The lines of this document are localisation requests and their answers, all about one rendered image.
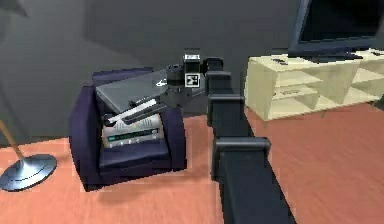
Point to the black remote control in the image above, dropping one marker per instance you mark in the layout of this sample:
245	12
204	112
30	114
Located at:
377	52
279	61

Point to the white and green box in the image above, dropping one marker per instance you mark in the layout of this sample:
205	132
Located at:
133	135

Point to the dark blue armchair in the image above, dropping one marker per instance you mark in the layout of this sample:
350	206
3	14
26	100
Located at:
133	156

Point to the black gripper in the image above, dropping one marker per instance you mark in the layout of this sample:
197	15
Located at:
174	90

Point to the cream television stand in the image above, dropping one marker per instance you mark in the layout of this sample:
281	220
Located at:
300	86

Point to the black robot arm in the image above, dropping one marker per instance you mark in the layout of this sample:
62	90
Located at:
243	173

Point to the grey laptop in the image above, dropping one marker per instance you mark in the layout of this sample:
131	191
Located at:
130	88

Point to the black television set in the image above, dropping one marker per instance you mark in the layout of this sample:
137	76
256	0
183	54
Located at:
336	23

